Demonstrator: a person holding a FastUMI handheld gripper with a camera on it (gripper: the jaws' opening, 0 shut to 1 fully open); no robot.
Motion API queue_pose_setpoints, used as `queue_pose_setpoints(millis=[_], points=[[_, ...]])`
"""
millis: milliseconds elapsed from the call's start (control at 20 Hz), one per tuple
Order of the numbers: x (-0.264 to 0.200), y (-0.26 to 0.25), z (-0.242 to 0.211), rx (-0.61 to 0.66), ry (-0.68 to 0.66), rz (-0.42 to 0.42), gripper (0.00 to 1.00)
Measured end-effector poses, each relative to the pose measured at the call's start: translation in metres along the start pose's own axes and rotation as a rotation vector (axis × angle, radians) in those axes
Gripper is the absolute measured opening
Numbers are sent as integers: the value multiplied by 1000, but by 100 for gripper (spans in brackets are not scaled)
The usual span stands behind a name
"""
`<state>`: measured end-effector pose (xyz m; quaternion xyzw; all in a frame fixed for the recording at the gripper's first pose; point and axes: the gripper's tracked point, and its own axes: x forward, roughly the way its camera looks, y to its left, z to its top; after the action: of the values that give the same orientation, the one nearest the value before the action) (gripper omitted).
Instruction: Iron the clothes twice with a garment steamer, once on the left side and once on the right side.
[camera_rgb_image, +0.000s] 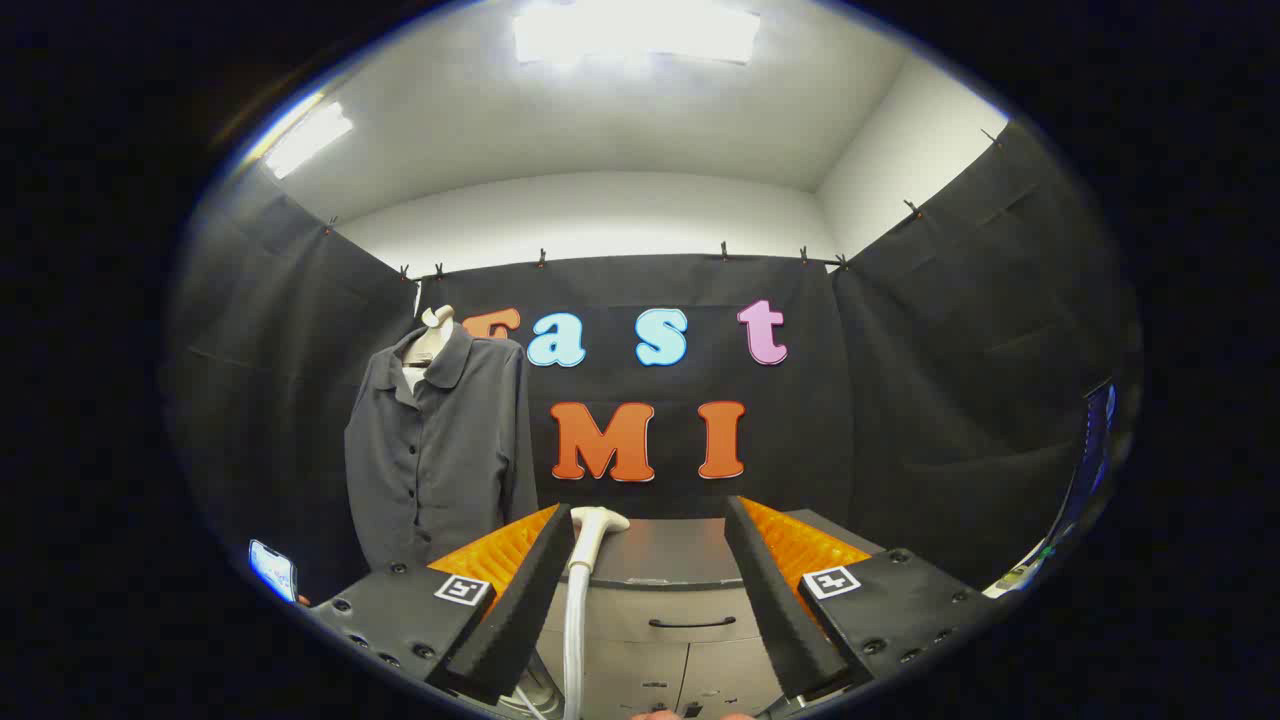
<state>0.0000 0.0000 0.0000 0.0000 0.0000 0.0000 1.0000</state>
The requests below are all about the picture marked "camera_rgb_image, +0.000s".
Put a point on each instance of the narrow ceiling light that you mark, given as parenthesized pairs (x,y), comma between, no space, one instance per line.
(308,138)

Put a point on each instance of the smartphone with lit screen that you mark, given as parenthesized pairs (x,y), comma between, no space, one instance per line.
(272,570)

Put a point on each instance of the cream plastic hanger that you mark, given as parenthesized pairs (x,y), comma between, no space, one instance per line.
(434,335)

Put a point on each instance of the grey-topped white cabinet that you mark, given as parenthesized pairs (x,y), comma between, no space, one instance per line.
(660,550)

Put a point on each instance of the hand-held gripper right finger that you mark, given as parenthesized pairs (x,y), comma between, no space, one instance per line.
(770,600)

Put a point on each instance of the large ceiling light panel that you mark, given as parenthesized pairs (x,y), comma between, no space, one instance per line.
(635,30)

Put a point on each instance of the white garment steamer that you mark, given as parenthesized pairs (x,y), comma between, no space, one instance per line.
(592,530)

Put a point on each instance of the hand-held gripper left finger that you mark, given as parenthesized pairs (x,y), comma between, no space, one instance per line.
(520,620)

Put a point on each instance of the white side table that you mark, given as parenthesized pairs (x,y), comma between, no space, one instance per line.
(1020,575)

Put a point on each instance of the grey button-up shirt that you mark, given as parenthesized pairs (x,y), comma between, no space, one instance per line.
(440,470)

